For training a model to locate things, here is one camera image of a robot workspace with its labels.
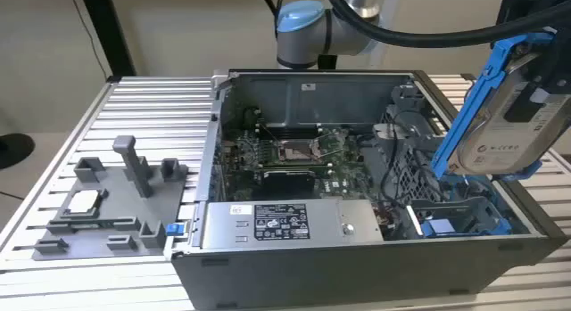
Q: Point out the grey parts rack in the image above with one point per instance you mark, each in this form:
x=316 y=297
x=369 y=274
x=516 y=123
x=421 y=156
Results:
x=116 y=190

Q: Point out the grey metal drive cage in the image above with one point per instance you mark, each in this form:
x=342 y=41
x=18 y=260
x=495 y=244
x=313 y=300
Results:
x=401 y=167

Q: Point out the empty blue disk carrier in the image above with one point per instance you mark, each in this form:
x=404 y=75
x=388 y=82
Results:
x=439 y=229

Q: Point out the black round base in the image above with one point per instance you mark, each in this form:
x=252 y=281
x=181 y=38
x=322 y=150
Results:
x=14 y=150

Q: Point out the black open PC case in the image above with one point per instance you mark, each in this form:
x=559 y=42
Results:
x=312 y=274

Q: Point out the green motherboard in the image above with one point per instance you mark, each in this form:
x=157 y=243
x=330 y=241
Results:
x=342 y=177

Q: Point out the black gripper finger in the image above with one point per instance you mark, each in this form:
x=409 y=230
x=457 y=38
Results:
x=521 y=107

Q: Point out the black frame post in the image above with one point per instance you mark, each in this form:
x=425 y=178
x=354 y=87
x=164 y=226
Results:
x=104 y=30

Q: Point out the grey power supply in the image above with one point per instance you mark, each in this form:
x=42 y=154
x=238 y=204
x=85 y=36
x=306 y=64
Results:
x=289 y=224

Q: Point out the blue case latch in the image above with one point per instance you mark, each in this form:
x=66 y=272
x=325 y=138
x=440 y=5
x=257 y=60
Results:
x=174 y=229

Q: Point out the disk bay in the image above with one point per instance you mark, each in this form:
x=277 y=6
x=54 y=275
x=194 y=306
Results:
x=472 y=207

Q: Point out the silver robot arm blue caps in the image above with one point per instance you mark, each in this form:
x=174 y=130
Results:
x=312 y=33

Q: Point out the hard disk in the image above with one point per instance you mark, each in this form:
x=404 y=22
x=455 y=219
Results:
x=491 y=133

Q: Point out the silver CPU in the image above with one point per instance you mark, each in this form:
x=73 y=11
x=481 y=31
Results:
x=84 y=202

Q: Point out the black graphics card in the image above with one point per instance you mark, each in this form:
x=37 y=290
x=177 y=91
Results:
x=286 y=182

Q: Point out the CPU socket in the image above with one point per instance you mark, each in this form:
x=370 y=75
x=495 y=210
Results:
x=296 y=150

